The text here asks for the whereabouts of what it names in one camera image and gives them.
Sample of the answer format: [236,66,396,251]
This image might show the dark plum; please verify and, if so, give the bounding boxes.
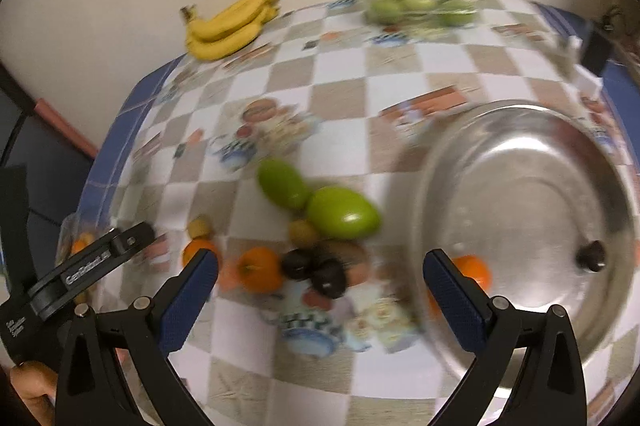
[576,241,606,273]
[309,258,347,299]
[280,248,316,281]

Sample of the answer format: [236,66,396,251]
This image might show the green mango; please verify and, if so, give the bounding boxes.
[256,158,311,212]
[305,185,382,241]

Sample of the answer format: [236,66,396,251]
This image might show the person's left hand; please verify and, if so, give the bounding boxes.
[9,361,58,426]

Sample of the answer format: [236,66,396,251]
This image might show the dark plum in bowl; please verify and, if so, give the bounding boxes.
[576,241,606,273]

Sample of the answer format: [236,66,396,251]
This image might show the orange in bowl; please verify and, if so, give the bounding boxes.
[452,255,492,293]

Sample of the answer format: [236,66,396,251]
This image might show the large steel bowl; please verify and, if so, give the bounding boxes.
[409,100,634,396]

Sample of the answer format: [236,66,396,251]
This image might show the orange with stem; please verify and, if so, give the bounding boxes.
[236,247,284,295]

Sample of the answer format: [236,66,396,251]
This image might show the brown kiwi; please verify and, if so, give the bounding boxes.
[319,239,368,269]

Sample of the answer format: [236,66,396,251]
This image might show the small yellow loquat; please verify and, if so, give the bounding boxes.
[288,219,322,249]

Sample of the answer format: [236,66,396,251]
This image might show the checkered patterned tablecloth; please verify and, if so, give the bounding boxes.
[79,0,639,425]

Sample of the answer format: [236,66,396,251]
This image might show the black phone on stand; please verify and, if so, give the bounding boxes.
[579,5,626,78]

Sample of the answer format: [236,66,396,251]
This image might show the yellow banana bunch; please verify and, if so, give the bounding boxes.
[180,0,280,62]

